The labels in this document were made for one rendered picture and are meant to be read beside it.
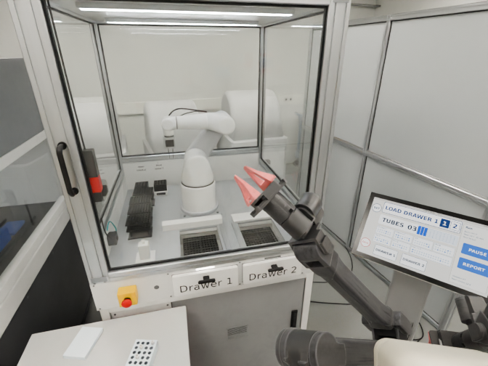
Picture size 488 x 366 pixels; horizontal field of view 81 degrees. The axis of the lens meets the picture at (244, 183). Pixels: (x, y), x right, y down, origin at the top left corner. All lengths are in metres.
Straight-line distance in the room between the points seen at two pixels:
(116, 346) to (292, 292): 0.84
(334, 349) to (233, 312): 0.98
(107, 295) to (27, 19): 1.01
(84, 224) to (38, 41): 0.61
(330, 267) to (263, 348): 1.21
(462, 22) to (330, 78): 1.20
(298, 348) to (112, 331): 0.95
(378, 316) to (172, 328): 0.83
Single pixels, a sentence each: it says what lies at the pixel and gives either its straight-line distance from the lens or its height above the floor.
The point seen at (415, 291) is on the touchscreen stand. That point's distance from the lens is 1.62.
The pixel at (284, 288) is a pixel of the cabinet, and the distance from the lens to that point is 1.57.
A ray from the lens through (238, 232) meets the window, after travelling 1.28.
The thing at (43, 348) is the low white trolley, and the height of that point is 0.76.
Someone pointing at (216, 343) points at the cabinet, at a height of 0.41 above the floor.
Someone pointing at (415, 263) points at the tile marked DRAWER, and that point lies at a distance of 1.44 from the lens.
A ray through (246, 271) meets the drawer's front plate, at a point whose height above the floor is 0.90.
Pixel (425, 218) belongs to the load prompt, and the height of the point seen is 1.16.
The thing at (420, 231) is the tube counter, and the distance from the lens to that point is 1.46.
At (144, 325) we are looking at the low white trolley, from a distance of 1.42.
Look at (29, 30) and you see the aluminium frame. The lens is 1.08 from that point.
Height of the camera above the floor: 1.81
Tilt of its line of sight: 25 degrees down
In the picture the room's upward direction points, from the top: straight up
